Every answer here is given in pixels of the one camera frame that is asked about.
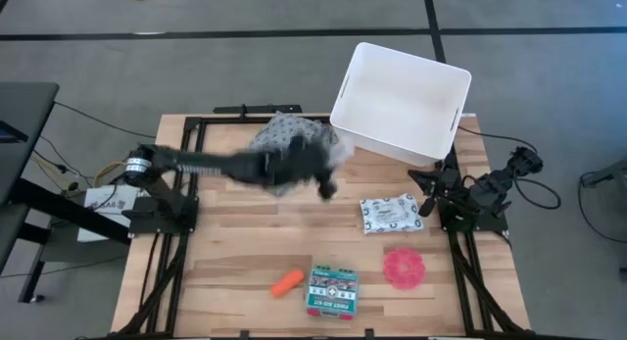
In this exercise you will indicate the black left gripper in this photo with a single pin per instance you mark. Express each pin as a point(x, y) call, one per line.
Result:
point(294, 166)

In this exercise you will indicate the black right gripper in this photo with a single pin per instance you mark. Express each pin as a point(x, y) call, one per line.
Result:
point(447, 180)

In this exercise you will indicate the white wipes pack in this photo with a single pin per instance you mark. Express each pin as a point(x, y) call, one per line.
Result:
point(392, 213)

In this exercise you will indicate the grey patterned cloth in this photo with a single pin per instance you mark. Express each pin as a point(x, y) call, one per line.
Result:
point(279, 134)

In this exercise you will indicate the pink round pill organizer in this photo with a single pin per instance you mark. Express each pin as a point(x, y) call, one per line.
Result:
point(404, 269)

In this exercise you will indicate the white plastic basket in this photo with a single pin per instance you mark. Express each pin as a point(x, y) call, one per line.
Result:
point(401, 100)

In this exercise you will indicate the orange pill bottle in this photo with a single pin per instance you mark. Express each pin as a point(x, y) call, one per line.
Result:
point(288, 283)

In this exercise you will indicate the green first aid kit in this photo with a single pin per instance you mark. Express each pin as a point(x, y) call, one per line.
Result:
point(332, 293)

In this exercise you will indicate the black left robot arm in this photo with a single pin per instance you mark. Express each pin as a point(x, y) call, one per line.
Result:
point(206, 166)

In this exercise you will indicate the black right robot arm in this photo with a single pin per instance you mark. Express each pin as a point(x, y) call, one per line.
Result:
point(490, 188)

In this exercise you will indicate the grey furniture leg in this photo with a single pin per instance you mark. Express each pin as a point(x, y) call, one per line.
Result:
point(610, 176)

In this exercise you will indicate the white labelled box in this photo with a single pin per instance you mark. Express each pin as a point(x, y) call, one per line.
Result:
point(105, 205)

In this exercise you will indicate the grey desk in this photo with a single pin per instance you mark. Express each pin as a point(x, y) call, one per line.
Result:
point(24, 110)

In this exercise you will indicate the dark screen device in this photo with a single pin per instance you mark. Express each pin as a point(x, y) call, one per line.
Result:
point(10, 133)

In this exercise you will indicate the black mounting bracket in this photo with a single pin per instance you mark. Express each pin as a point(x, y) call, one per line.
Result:
point(264, 109)

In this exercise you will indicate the black aluminium frame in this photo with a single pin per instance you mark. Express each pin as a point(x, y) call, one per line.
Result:
point(220, 120)

